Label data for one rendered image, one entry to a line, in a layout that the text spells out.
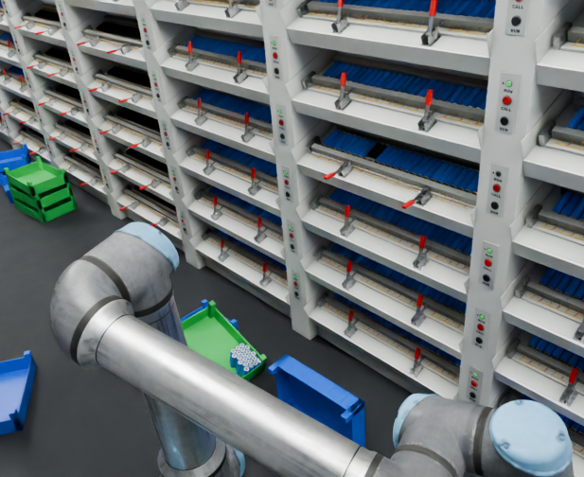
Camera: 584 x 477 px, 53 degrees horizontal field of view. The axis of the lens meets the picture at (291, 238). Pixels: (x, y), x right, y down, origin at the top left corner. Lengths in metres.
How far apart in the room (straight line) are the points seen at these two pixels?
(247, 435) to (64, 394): 1.44
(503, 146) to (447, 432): 0.68
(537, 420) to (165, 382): 0.48
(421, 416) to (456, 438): 0.05
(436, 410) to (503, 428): 0.09
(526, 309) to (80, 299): 1.01
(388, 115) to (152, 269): 0.76
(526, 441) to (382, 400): 1.17
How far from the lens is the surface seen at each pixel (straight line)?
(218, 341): 2.10
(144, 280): 0.99
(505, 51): 1.26
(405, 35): 1.43
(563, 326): 1.47
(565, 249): 1.37
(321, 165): 1.73
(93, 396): 2.14
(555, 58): 1.25
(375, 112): 1.53
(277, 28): 1.68
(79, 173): 3.52
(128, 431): 1.99
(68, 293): 0.94
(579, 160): 1.29
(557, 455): 0.80
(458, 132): 1.40
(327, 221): 1.81
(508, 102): 1.27
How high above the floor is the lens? 1.41
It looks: 31 degrees down
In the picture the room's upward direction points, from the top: 5 degrees counter-clockwise
